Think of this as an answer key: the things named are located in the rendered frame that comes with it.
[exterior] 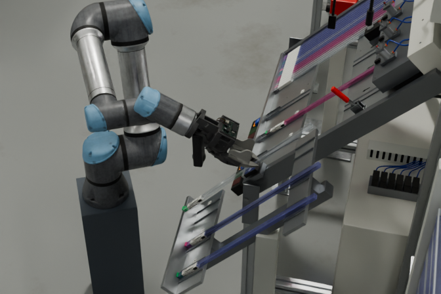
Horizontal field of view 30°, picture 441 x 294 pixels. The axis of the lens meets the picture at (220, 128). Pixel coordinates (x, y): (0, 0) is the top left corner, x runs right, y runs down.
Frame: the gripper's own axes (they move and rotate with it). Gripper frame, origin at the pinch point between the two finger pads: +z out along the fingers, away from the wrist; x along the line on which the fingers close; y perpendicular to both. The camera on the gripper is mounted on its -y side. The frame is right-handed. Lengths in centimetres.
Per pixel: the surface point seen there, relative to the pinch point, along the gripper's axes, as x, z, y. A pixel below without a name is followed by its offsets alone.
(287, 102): 51, 13, -15
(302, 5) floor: 232, 42, -88
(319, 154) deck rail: 15.5, 19.2, 0.6
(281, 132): 33.8, 12.4, -13.7
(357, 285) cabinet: 14, 59, -40
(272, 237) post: -13.6, 13.0, -8.4
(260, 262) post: -13.9, 15.3, -18.8
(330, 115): 120, 54, -62
